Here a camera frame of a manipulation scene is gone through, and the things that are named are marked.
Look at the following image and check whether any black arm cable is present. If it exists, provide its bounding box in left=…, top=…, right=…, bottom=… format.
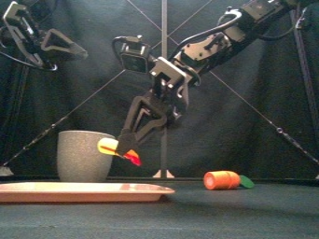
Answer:
left=174, top=7, right=245, bottom=62

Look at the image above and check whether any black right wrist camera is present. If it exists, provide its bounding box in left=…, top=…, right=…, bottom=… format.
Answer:
left=111, top=35, right=159, bottom=75

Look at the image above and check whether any orange toy carrot green top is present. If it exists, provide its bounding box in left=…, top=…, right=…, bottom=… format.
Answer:
left=202, top=170, right=255, bottom=191

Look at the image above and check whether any dark frame side post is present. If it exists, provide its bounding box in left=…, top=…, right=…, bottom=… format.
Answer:
left=291, top=4, right=319, bottom=150

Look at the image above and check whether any yellow red toy shrimp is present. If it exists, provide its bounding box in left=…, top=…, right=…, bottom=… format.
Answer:
left=97, top=137, right=143, bottom=167

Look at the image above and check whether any pink plate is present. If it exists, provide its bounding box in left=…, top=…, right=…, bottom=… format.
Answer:
left=0, top=181, right=178, bottom=204

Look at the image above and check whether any vertical metal frame pole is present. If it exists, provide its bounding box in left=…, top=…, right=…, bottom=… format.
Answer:
left=153, top=0, right=177, bottom=179

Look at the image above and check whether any grey speckled cup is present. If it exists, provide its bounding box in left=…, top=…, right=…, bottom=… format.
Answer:
left=56, top=130, right=118, bottom=184

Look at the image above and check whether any thin diagonal brace rod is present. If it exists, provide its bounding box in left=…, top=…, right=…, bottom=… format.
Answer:
left=0, top=36, right=177, bottom=167
left=123, top=0, right=319, bottom=165

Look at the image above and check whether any black backdrop cloth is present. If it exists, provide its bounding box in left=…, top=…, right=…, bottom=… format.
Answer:
left=0, top=0, right=319, bottom=181

